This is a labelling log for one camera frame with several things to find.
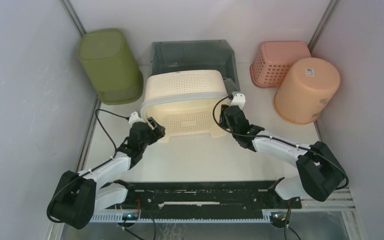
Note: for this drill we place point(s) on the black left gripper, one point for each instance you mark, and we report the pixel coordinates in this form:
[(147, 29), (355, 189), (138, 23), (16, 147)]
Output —
[(159, 131)]

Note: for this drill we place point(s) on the orange plastic bucket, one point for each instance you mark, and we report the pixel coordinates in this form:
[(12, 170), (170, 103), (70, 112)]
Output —
[(306, 90)]

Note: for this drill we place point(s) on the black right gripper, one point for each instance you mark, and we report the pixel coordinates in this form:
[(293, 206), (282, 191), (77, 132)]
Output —
[(222, 118)]

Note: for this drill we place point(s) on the aluminium frame post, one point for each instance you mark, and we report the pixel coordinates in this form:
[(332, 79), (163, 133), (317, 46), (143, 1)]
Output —
[(327, 15), (73, 16)]

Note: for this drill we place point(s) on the cream perforated plastic basket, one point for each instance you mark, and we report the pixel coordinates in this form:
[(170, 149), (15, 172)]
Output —
[(184, 102)]

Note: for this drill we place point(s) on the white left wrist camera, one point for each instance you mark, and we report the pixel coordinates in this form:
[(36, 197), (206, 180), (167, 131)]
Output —
[(135, 118)]

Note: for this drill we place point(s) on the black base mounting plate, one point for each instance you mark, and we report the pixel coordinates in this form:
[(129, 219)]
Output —
[(215, 201)]

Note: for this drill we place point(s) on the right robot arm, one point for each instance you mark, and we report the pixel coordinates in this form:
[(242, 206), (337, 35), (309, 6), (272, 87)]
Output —
[(319, 172)]

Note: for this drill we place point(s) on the pink perforated plastic basket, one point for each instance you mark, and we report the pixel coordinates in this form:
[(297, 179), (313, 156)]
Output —
[(274, 60)]

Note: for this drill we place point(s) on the left aluminium frame post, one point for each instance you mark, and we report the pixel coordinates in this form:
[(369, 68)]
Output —
[(73, 16)]

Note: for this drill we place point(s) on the aluminium front rail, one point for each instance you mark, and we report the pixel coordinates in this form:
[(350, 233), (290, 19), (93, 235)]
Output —
[(338, 201)]

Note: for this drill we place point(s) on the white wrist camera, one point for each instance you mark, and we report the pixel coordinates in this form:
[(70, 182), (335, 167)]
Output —
[(237, 99), (135, 118)]

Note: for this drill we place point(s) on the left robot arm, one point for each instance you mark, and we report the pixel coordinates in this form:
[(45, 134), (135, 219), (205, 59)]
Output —
[(80, 195)]

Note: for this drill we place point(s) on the green perforated waste bin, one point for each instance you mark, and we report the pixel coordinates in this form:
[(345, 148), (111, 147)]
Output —
[(111, 67)]

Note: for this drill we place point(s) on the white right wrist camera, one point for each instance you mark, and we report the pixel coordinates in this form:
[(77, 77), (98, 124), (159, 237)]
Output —
[(237, 99)]

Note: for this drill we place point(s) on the right aluminium frame post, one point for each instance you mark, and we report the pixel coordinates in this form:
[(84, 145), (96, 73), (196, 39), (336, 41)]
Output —
[(327, 15)]

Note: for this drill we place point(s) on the grey plastic storage bin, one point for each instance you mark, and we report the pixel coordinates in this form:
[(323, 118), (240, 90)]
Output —
[(176, 56)]

